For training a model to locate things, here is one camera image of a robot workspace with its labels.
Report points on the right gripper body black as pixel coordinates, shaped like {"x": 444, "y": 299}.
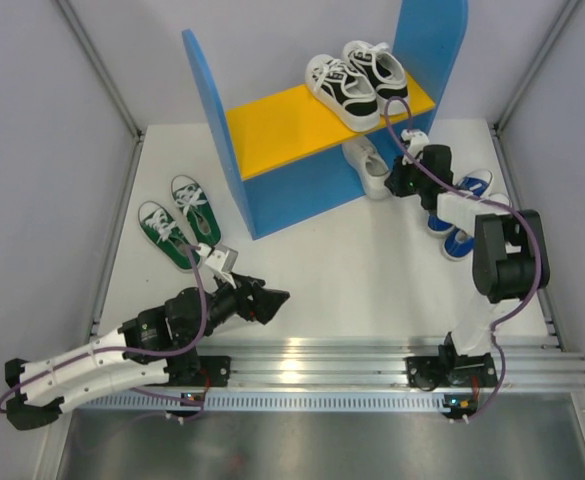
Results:
{"x": 407, "y": 181}

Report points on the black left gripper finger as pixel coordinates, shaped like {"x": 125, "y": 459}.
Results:
{"x": 264, "y": 311}
{"x": 273, "y": 296}

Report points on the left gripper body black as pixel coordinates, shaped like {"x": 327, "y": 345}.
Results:
{"x": 228, "y": 301}

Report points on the green sneaker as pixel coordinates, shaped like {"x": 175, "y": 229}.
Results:
{"x": 161, "y": 229}
{"x": 191, "y": 200}

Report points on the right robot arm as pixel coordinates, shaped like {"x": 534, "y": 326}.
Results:
{"x": 509, "y": 263}

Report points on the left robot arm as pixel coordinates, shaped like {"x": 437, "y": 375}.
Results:
{"x": 155, "y": 348}

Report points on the blue and yellow shoe shelf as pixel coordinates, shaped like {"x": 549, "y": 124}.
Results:
{"x": 281, "y": 155}

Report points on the blue sneaker upper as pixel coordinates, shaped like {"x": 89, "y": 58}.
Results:
{"x": 460, "y": 209}

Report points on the blue sneaker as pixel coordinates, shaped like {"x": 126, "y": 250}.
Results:
{"x": 459, "y": 244}
{"x": 460, "y": 209}

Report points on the blue sneaker lower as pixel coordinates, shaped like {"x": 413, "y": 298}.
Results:
{"x": 459, "y": 244}

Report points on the black white sneaker left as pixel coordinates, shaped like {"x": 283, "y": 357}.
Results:
{"x": 344, "y": 91}

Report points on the black white sneaker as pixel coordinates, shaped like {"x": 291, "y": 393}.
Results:
{"x": 384, "y": 72}
{"x": 344, "y": 91}

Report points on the black white sneaker right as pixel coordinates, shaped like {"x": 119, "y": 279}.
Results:
{"x": 384, "y": 72}

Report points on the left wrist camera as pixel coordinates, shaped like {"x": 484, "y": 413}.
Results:
{"x": 219, "y": 260}

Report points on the slotted cable duct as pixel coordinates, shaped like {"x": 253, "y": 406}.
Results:
{"x": 229, "y": 401}

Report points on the aluminium mounting rail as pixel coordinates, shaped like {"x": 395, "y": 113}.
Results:
{"x": 298, "y": 353}

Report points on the aluminium frame post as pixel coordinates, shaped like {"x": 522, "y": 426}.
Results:
{"x": 99, "y": 67}
{"x": 556, "y": 28}

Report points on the left aluminium frame post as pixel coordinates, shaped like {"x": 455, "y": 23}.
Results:
{"x": 99, "y": 67}

